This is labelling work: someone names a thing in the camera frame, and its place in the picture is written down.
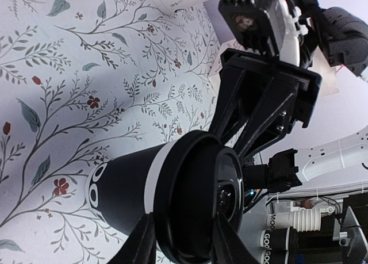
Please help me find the black right gripper camera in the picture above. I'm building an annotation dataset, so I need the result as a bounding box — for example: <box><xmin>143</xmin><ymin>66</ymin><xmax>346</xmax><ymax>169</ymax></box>
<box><xmin>217</xmin><ymin>0</ymin><xmax>302</xmax><ymax>66</ymax></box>

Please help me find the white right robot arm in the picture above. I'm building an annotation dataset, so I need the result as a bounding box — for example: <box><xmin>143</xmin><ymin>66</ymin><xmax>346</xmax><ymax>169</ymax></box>
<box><xmin>204</xmin><ymin>0</ymin><xmax>367</xmax><ymax>188</ymax></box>

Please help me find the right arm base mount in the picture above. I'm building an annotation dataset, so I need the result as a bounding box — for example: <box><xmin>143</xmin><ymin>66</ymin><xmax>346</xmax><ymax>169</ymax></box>
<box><xmin>242</xmin><ymin>149</ymin><xmax>302</xmax><ymax>193</ymax></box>

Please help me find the spare cup stacks background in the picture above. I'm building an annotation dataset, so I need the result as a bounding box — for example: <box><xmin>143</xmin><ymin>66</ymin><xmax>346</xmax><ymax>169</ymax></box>
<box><xmin>257</xmin><ymin>199</ymin><xmax>368</xmax><ymax>264</ymax></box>

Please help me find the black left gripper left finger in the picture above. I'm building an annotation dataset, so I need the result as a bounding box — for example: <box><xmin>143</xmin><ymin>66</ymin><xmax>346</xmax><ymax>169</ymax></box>
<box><xmin>108</xmin><ymin>213</ymin><xmax>156</xmax><ymax>264</ymax></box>

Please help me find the single black paper cup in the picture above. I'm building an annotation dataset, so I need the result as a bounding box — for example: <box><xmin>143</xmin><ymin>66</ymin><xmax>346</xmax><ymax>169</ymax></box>
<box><xmin>85</xmin><ymin>141</ymin><xmax>175</xmax><ymax>235</ymax></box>

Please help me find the single black cup lid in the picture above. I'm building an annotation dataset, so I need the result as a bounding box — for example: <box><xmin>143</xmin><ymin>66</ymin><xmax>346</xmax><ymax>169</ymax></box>
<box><xmin>153</xmin><ymin>130</ymin><xmax>245</xmax><ymax>264</ymax></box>

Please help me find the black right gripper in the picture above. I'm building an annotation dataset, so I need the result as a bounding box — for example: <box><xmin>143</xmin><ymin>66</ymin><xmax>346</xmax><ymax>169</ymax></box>
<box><xmin>208</xmin><ymin>48</ymin><xmax>322</xmax><ymax>158</ymax></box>

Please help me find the floral tablecloth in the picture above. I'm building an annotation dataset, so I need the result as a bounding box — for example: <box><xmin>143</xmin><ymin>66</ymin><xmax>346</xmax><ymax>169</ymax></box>
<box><xmin>1</xmin><ymin>0</ymin><xmax>220</xmax><ymax>263</ymax></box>

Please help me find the paper takeout bag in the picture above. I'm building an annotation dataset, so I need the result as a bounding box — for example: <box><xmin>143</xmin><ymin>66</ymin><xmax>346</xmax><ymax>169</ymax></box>
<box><xmin>208</xmin><ymin>39</ymin><xmax>339</xmax><ymax>97</ymax></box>

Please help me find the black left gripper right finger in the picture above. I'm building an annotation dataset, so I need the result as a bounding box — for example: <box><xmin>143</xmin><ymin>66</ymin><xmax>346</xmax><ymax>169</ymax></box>
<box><xmin>211</xmin><ymin>213</ymin><xmax>259</xmax><ymax>264</ymax></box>

